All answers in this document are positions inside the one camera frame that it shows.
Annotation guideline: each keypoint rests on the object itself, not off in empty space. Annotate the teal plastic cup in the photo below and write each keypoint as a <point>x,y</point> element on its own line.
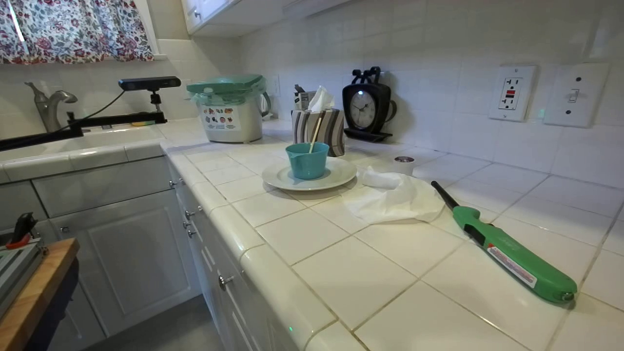
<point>307,161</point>

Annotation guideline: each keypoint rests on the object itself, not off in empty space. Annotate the white plate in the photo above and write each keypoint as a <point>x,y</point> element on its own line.
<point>338,172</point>

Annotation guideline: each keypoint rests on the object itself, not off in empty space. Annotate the striped tissue box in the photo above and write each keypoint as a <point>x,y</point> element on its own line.
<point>309,106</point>

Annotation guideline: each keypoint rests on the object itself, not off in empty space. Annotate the wooden stick in cup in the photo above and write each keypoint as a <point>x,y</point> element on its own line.
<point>315,135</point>

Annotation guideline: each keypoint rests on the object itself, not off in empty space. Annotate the small white jar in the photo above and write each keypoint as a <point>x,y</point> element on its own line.
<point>404,164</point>

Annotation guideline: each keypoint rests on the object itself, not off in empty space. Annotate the black kettle-shaped clock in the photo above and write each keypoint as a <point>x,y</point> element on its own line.
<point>367,106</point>

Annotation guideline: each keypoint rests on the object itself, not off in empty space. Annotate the white compost bin green lid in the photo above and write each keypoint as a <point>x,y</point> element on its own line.
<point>229,108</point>

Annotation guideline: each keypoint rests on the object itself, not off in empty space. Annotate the white lower cabinet door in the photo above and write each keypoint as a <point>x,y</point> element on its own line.
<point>133,256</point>

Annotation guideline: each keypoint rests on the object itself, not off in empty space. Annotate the green stick lighter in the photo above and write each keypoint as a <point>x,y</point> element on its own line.
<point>519,262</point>

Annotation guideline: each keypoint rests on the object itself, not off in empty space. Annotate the white electrical outlet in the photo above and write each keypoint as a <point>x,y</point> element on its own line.
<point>514,90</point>

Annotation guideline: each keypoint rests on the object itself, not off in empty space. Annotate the wooden cart top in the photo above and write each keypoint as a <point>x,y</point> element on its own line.
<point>26,313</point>

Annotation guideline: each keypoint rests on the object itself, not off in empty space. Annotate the chrome sink faucet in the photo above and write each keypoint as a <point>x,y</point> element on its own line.
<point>48,106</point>

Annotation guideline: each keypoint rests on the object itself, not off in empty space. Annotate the floral window curtain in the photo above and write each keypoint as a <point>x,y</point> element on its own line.
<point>73,32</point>

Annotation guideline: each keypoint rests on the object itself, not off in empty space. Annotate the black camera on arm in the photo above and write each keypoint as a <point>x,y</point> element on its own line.
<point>75,127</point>

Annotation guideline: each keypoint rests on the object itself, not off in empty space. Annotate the white light switch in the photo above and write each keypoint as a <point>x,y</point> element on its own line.
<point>576,96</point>

